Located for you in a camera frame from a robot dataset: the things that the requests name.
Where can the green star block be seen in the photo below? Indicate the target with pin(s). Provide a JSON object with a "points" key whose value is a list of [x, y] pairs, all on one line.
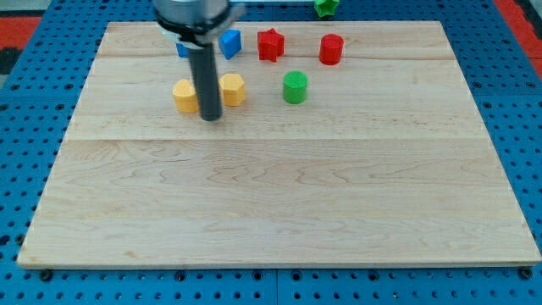
{"points": [[325, 8]]}

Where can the green cylinder block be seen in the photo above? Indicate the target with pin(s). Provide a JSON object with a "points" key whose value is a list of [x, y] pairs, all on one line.
{"points": [[295, 87]]}

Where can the red cylinder block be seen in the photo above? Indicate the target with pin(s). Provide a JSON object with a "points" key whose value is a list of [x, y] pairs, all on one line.
{"points": [[331, 47]]}

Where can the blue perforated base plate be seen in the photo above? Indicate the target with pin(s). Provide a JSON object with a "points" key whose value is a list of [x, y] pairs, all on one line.
{"points": [[40, 94]]}

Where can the yellow hexagon block right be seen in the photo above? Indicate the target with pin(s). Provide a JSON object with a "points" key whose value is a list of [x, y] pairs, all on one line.
{"points": [[233, 89]]}

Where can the blue block behind rod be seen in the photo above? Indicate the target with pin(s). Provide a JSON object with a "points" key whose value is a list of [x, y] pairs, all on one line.
{"points": [[182, 51]]}

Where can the red star block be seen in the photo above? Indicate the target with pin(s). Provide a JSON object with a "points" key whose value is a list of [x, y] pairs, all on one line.
{"points": [[270, 45]]}

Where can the light wooden board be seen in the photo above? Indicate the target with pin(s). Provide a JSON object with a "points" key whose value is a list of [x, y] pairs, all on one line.
{"points": [[386, 164]]}

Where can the blue pentagon block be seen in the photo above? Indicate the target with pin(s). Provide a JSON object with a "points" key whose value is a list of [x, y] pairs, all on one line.
{"points": [[230, 43]]}

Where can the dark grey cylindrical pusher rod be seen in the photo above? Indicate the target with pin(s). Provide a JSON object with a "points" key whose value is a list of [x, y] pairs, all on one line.
{"points": [[205, 76]]}

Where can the yellow block left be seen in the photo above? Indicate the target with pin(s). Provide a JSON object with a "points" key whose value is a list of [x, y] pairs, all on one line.
{"points": [[184, 95]]}

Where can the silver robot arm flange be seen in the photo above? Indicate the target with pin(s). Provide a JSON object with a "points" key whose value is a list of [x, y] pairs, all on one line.
{"points": [[196, 23]]}

